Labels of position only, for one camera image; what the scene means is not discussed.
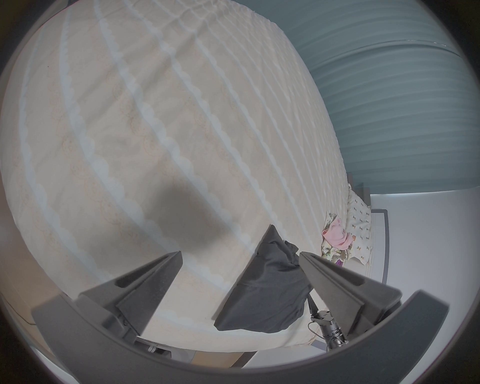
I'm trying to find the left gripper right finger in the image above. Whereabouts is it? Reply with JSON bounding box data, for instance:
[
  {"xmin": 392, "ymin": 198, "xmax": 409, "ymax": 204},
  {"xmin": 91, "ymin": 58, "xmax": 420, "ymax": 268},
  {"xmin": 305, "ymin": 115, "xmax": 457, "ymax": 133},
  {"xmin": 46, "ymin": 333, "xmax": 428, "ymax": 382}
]
[{"xmin": 299, "ymin": 252, "xmax": 402, "ymax": 334}]

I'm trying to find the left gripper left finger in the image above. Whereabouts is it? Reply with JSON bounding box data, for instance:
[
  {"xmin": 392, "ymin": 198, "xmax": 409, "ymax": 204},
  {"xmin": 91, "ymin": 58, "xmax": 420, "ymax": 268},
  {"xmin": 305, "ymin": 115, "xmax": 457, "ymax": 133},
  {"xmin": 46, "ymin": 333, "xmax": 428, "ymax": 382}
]
[{"xmin": 77, "ymin": 252, "xmax": 183, "ymax": 335}]

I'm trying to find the black T-shirt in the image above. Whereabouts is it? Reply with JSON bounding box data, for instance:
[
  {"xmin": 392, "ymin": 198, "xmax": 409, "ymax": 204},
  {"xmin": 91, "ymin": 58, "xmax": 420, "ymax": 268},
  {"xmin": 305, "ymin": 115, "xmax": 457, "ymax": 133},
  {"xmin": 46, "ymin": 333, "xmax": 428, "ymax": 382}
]
[{"xmin": 213, "ymin": 224, "xmax": 315, "ymax": 333}]

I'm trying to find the white printed garment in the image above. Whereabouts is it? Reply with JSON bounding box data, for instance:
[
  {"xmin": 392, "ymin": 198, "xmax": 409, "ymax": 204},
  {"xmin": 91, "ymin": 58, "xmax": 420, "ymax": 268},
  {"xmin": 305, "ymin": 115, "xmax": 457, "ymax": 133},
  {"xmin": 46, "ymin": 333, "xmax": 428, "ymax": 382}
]
[{"xmin": 320, "ymin": 212, "xmax": 351, "ymax": 263}]

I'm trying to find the pink garment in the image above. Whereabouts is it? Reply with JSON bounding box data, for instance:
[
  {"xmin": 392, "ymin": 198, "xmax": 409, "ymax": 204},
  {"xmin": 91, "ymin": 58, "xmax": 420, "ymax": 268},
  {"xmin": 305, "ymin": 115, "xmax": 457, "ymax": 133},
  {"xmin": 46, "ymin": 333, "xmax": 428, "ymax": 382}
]
[{"xmin": 322, "ymin": 217, "xmax": 356, "ymax": 249}]

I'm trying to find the white printed pillow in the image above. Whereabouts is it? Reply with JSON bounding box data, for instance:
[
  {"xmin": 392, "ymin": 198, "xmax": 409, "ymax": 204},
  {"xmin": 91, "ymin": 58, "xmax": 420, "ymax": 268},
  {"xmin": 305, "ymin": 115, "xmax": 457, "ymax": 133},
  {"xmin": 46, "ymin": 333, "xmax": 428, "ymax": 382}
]
[{"xmin": 344, "ymin": 184, "xmax": 374, "ymax": 265}]

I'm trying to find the grey bedside table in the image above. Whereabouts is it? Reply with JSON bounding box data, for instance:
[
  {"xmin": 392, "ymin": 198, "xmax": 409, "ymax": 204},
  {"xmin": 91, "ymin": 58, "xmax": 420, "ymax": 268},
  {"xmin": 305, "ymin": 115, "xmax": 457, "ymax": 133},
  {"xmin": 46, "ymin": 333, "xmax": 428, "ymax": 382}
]
[{"xmin": 347, "ymin": 172, "xmax": 372, "ymax": 199}]

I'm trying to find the bed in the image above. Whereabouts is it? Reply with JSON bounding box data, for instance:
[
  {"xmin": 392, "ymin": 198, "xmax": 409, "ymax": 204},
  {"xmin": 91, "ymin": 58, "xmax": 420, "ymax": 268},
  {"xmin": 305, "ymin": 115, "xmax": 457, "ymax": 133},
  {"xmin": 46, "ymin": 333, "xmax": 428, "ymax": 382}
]
[{"xmin": 0, "ymin": 0, "xmax": 389, "ymax": 355}]

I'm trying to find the blue-green curtain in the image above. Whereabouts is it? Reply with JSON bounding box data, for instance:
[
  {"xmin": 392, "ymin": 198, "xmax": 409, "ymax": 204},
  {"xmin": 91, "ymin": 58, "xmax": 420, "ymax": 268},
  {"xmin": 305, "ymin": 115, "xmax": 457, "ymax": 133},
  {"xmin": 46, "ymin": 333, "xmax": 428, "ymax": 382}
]
[{"xmin": 240, "ymin": 0, "xmax": 480, "ymax": 196}]

